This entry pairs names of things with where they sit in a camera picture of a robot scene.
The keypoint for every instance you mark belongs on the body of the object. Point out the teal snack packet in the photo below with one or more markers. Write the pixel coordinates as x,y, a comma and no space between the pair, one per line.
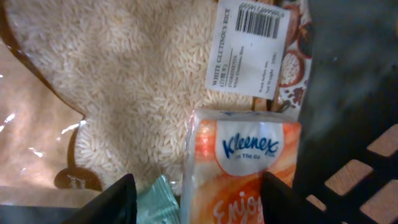
157,204

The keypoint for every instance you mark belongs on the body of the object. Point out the dark grey plastic basket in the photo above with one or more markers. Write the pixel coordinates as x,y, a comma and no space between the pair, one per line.
350,101

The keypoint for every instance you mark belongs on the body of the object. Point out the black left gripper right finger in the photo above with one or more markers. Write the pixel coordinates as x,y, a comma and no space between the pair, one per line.
280,204

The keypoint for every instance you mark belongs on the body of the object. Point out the orange Kleenex tissue pack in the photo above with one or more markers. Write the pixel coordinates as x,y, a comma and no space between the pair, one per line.
226,155

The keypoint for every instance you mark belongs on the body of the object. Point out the brown glutinous rice bag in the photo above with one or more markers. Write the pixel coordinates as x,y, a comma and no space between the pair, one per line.
110,87

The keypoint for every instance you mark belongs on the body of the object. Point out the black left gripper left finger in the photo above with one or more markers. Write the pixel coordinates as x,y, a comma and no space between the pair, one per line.
116,205

